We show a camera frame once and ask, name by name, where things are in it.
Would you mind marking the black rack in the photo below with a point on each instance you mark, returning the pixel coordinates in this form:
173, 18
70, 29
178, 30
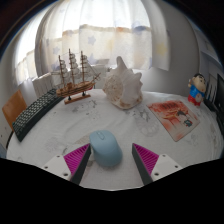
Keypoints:
218, 100

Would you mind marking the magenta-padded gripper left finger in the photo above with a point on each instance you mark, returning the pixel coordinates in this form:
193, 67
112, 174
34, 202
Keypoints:
76, 159

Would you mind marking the white radiator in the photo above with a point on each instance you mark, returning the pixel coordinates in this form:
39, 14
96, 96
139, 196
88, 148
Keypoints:
42, 85

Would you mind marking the black keyboard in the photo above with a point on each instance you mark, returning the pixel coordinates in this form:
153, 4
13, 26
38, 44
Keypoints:
35, 113

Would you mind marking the white printed tablecloth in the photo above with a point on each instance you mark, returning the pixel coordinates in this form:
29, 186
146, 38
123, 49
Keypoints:
83, 123

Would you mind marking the wooden sailing ship model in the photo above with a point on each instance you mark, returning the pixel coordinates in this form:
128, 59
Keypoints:
75, 88

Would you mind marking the white star-print curtain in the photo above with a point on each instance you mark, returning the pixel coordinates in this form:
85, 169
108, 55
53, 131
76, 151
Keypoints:
100, 36

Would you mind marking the cartoon boy figurine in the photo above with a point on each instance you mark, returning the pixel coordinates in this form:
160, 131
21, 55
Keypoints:
196, 90

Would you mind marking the large white conch shell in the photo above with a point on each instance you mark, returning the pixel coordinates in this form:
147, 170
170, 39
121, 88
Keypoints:
123, 88

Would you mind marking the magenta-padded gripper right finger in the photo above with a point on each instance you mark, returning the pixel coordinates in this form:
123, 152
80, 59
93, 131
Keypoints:
146, 160

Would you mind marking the light blue computer mouse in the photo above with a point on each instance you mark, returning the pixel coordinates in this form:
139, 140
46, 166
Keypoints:
105, 148

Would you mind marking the brown wooden chair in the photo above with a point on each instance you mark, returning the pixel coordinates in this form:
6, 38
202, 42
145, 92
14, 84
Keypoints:
13, 108

